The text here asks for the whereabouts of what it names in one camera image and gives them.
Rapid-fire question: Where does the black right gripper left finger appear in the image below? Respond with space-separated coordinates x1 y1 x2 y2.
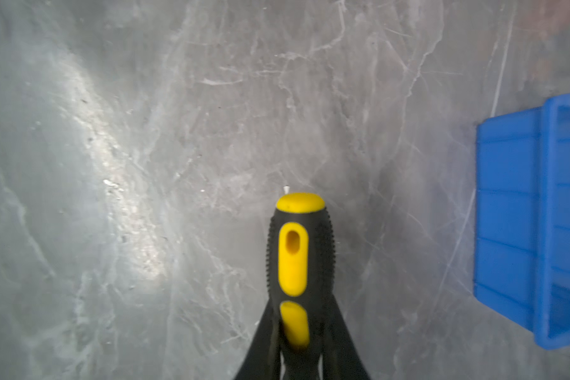
234 302 281 380

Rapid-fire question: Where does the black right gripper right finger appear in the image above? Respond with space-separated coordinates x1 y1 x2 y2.
322 295 371 380

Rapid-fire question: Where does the yellow black handled screwdriver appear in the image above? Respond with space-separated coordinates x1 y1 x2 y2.
267 193 335 379

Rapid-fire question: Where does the blue plastic bin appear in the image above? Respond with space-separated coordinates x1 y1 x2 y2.
473 93 570 350

